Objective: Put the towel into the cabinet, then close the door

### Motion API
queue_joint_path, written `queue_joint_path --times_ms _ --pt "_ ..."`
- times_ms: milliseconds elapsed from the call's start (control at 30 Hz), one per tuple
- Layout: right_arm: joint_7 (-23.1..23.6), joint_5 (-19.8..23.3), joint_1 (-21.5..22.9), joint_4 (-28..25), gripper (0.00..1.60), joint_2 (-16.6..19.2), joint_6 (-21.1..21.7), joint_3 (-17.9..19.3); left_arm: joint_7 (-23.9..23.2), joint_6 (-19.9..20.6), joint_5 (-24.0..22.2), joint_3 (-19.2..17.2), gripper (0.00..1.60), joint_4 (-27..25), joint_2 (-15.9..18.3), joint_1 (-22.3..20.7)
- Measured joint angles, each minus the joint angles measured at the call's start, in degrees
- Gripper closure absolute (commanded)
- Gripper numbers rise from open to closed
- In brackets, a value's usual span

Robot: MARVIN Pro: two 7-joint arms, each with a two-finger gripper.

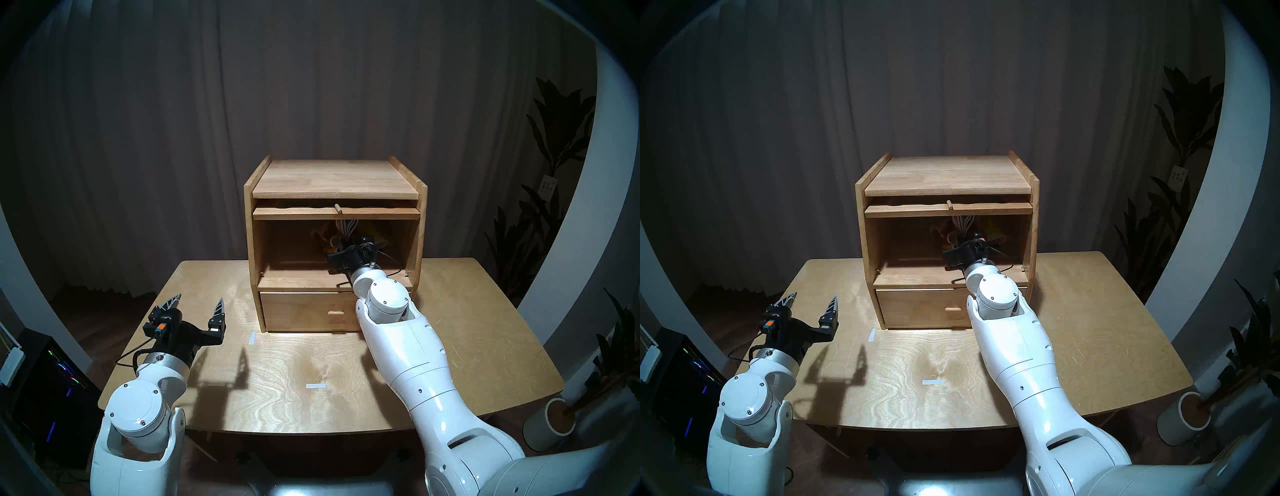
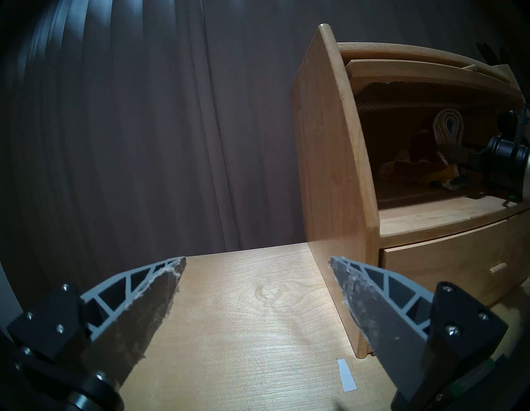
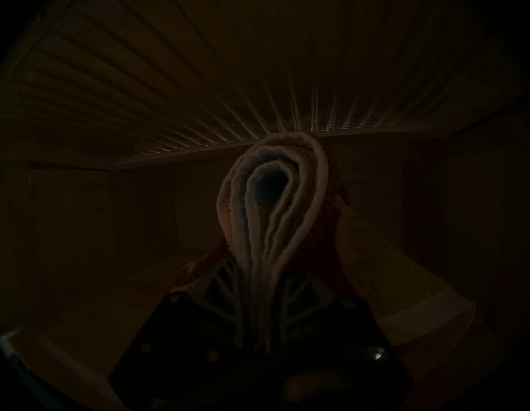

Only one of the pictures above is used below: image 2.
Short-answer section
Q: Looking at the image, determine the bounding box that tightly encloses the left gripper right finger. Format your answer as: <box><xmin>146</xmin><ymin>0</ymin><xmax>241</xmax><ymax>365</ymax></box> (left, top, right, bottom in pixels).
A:
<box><xmin>329</xmin><ymin>256</ymin><xmax>509</xmax><ymax>403</ymax></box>

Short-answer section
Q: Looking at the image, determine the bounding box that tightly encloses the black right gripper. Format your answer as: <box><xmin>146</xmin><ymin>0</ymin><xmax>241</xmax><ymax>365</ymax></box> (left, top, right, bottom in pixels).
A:
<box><xmin>437</xmin><ymin>110</ymin><xmax>530</xmax><ymax>202</ymax></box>

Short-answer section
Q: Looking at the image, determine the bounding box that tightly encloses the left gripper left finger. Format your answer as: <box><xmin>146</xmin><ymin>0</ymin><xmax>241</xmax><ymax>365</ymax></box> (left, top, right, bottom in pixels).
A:
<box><xmin>6</xmin><ymin>256</ymin><xmax>187</xmax><ymax>392</ymax></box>

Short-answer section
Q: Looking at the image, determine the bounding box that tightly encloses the yellow red towel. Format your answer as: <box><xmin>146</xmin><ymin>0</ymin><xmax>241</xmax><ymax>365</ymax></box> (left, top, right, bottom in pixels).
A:
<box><xmin>379</xmin><ymin>128</ymin><xmax>470</xmax><ymax>192</ymax></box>

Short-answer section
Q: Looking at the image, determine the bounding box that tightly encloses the wooden drawer with knob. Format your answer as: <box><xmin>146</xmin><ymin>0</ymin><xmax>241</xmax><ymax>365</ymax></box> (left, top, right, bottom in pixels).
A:
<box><xmin>380</xmin><ymin>213</ymin><xmax>530</xmax><ymax>308</ymax></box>

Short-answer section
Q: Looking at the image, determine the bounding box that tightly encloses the white tape strip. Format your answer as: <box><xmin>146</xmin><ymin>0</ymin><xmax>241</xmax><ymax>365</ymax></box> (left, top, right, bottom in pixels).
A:
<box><xmin>337</xmin><ymin>358</ymin><xmax>357</xmax><ymax>392</ymax></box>

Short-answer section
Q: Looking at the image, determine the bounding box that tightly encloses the wooden cabinet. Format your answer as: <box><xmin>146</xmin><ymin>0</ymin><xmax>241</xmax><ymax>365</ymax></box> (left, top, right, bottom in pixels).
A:
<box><xmin>289</xmin><ymin>24</ymin><xmax>530</xmax><ymax>359</ymax></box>

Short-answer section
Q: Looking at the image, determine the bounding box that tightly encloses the grey curtain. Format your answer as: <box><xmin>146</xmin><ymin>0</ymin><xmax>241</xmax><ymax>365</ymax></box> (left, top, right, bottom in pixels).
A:
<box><xmin>0</xmin><ymin>0</ymin><xmax>530</xmax><ymax>286</ymax></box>

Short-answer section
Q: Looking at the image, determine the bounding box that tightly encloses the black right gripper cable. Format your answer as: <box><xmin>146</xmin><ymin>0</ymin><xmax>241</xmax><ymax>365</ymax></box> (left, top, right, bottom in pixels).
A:
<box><xmin>513</xmin><ymin>103</ymin><xmax>530</xmax><ymax>146</ymax></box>

